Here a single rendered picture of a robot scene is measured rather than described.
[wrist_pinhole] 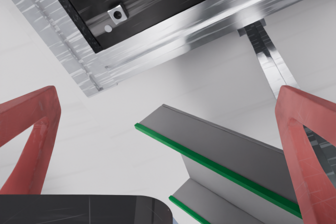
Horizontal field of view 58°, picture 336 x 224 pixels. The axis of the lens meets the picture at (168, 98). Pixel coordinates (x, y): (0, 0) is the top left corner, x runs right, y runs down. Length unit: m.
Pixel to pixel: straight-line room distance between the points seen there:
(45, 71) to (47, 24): 0.17
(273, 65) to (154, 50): 0.13
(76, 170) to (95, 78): 0.30
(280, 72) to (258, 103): 0.24
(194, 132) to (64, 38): 0.19
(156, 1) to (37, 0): 0.13
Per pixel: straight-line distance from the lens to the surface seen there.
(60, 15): 0.36
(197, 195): 0.41
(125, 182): 0.65
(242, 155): 0.26
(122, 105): 0.52
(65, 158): 0.64
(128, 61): 0.37
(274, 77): 0.29
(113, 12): 0.32
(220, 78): 0.49
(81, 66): 0.38
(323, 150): 0.21
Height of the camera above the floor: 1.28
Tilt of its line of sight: 56 degrees down
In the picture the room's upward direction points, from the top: 175 degrees counter-clockwise
